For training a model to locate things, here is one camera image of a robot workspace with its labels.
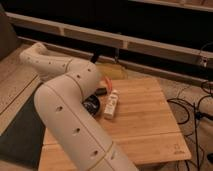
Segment orange object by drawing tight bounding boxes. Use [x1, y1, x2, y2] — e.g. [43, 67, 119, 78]
[104, 77, 112, 93]

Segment wooden table board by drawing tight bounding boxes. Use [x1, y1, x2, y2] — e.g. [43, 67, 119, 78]
[39, 78, 191, 171]

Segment yellow-green cloth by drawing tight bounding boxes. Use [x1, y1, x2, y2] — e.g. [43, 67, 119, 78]
[97, 63, 128, 80]

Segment black cables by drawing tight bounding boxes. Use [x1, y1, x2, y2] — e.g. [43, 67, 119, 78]
[166, 79, 213, 171]

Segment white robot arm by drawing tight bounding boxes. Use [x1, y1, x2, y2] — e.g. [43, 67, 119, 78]
[20, 43, 138, 171]

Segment white shelf rail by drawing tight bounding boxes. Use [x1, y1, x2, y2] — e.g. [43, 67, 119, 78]
[6, 12, 213, 69]

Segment white tube bottle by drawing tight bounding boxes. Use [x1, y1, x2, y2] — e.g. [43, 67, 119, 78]
[104, 90, 119, 119]

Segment dark grey floor mat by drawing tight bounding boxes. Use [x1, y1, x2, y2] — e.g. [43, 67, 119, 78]
[0, 93, 45, 169]

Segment black stand leg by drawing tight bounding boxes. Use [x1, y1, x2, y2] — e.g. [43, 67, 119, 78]
[90, 51, 100, 63]

